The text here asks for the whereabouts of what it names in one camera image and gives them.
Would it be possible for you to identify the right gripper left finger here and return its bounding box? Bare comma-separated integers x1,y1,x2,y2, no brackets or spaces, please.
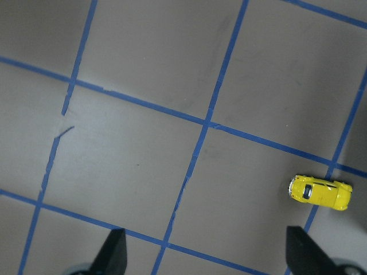
88,229,127,275

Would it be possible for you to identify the yellow beetle toy car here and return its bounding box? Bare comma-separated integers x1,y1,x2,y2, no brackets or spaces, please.
288,175,353,211

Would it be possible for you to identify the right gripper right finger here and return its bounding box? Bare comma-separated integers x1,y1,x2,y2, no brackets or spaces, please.
286,225,367,275

